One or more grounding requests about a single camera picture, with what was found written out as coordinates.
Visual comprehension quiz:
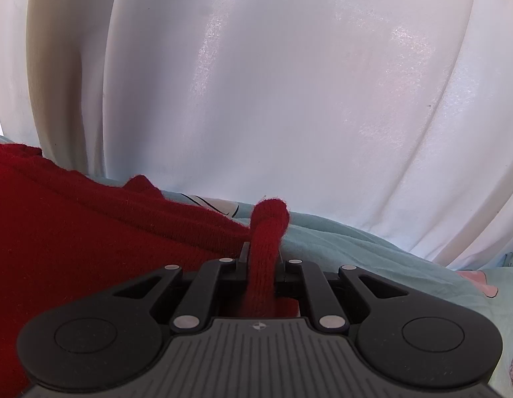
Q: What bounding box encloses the light blue mushroom print bedsheet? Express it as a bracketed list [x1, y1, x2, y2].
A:
[0, 132, 513, 398]

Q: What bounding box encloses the white curtain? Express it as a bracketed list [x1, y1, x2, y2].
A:
[0, 0, 513, 271]

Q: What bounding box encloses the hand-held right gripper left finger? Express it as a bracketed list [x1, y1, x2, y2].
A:
[112, 241, 251, 333]

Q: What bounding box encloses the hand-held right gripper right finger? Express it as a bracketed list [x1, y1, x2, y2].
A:
[275, 257, 409, 333]

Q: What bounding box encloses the red knit cardigan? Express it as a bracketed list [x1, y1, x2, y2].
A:
[0, 139, 301, 398]

